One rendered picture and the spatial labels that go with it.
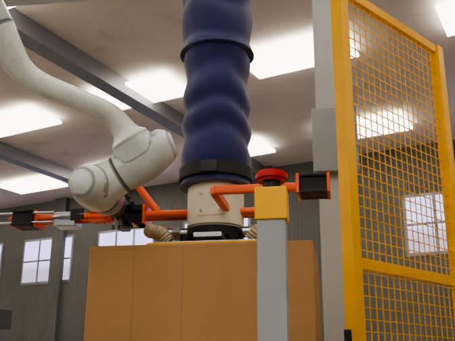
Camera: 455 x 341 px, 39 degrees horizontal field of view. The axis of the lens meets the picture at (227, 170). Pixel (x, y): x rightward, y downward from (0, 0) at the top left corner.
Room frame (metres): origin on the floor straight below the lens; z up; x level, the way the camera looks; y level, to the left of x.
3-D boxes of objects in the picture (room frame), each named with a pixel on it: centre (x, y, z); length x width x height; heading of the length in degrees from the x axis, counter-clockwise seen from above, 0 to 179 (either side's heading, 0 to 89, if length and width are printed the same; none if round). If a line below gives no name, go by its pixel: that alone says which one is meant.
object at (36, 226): (1.96, 0.63, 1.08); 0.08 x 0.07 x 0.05; 81
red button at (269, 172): (1.31, -0.10, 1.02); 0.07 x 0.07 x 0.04
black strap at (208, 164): (1.86, 0.04, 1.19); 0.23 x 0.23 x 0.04
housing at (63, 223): (1.94, 0.49, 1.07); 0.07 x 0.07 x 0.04; 81
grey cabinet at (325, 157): (2.68, -0.48, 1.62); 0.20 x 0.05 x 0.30; 81
